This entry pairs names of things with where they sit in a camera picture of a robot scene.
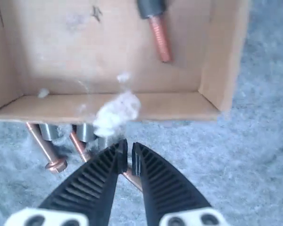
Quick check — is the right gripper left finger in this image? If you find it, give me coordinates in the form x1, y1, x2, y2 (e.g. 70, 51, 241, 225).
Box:
4, 138, 128, 226

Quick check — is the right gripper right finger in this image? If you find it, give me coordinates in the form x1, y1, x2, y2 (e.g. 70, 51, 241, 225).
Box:
131, 142, 232, 226

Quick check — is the silver metal sleeve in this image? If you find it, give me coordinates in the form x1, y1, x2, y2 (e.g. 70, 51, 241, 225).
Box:
39, 124, 58, 142
94, 136, 116, 156
75, 123, 95, 144

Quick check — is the cardboard box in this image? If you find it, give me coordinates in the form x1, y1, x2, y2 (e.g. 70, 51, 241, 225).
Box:
0, 0, 250, 122

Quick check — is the copper bolt in black sleeve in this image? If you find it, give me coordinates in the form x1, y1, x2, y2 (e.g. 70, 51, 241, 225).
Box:
136, 0, 174, 63

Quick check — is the white fluff tuft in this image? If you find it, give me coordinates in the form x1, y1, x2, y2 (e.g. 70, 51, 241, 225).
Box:
92, 90, 142, 137

